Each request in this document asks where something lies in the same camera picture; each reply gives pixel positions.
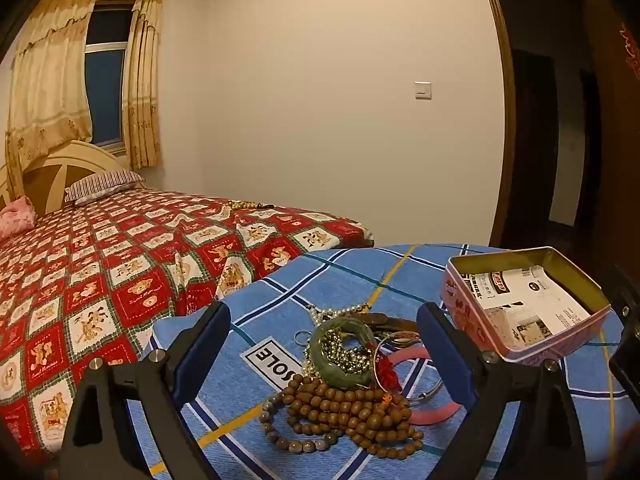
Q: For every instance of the white light switch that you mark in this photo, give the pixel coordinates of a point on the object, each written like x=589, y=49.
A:
x=423, y=90

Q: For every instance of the striped pillow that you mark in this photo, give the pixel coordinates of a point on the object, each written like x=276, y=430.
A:
x=100, y=185

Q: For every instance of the window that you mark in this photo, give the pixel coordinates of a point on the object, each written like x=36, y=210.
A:
x=105, y=85

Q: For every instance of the narrow beige curtain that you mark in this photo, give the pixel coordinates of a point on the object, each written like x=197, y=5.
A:
x=145, y=85

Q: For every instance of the red bear-print blanket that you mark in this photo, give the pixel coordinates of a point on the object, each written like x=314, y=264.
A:
x=125, y=285

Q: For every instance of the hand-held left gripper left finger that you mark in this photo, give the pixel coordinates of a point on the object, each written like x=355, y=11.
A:
x=200, y=360

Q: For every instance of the printed paper sheet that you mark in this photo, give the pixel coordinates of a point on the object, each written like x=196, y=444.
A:
x=530, y=290

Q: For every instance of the brown wooden door frame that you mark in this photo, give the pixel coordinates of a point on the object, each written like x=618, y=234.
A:
x=505, y=110

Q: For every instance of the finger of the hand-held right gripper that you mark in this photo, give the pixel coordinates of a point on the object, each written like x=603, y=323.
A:
x=631, y=300

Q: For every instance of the pink tin box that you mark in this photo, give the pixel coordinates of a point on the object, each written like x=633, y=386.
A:
x=470, y=320

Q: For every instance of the dark wooden door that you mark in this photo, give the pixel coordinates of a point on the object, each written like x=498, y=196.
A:
x=615, y=160

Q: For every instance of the pink bangle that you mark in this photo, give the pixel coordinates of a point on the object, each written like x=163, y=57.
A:
x=435, y=416

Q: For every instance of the thin silver bangle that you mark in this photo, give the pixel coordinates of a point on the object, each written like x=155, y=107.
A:
x=423, y=398

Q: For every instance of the cream wooden headboard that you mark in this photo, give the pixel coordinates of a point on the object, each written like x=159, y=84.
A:
x=60, y=160

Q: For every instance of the pink floral pillow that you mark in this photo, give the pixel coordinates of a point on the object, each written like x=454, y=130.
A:
x=15, y=217

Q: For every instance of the green jade bangle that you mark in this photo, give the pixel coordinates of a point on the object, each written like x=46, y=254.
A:
x=320, y=360

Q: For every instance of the red tassel charm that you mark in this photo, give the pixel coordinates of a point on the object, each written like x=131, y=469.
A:
x=386, y=375

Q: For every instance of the wide beige curtain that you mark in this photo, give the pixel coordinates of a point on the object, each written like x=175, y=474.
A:
x=50, y=85

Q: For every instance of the blue plaid cloth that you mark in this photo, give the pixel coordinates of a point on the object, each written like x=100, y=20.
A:
x=280, y=305

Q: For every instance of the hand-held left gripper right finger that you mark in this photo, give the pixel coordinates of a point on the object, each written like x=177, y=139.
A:
x=445, y=350

